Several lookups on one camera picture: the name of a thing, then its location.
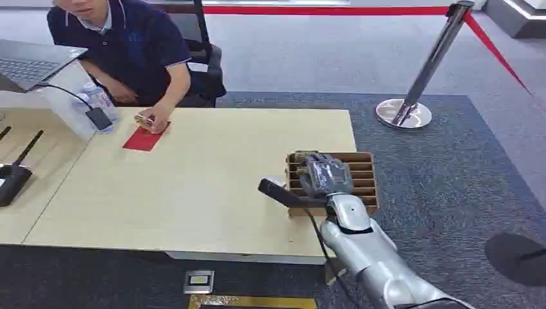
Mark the black laptop cable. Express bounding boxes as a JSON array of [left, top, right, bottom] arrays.
[[35, 82, 95, 113]]

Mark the black office chair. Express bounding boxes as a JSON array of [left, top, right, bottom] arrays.
[[179, 0, 228, 108]]

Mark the grey raised platform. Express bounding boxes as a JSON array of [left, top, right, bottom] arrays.
[[484, 0, 546, 40]]

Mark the clear plastic water bottle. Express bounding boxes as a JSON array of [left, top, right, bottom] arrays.
[[79, 81, 120, 134]]

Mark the black router with antennas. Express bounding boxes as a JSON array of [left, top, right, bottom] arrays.
[[0, 126, 45, 208]]

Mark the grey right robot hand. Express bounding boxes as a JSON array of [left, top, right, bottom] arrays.
[[297, 153, 354, 200]]

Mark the silver floor socket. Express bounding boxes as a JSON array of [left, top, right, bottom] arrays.
[[183, 270, 216, 295]]

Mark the wooden slotted card box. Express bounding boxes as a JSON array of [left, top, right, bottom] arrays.
[[285, 150, 380, 219]]

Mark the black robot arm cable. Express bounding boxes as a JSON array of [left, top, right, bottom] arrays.
[[304, 208, 364, 309]]

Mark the person's left hand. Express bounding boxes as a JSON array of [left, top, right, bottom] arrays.
[[104, 80, 139, 106]]

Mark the person's right hand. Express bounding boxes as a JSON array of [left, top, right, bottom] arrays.
[[144, 103, 173, 135]]

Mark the chrome stanchion post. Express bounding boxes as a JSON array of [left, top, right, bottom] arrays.
[[375, 0, 476, 131]]

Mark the black power adapter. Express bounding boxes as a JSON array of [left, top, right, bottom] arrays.
[[85, 107, 115, 132]]

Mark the yellow floor tape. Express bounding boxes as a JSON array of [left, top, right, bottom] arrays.
[[187, 294, 319, 309]]

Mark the red card sheet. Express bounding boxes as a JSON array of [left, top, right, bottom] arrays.
[[122, 121, 172, 153]]

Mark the dark round floor base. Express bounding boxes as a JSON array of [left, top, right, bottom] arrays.
[[484, 232, 546, 288]]

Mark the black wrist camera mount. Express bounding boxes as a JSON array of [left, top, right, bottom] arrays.
[[258, 178, 329, 211]]

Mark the red barrier belt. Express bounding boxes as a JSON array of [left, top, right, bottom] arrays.
[[462, 10, 534, 97], [202, 5, 451, 17]]

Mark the grey laptop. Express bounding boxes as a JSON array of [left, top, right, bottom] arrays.
[[0, 39, 89, 94]]

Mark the person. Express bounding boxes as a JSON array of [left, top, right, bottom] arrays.
[[46, 0, 193, 135]]

